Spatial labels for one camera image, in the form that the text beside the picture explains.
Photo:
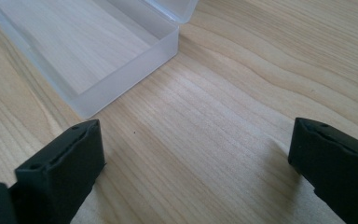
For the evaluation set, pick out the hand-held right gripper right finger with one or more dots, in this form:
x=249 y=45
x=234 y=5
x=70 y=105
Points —
x=338 y=165

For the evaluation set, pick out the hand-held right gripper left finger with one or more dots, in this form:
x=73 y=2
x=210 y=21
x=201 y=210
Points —
x=65 y=168

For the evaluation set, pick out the clear plastic zip bag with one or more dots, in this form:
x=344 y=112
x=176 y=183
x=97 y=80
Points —
x=84 y=46

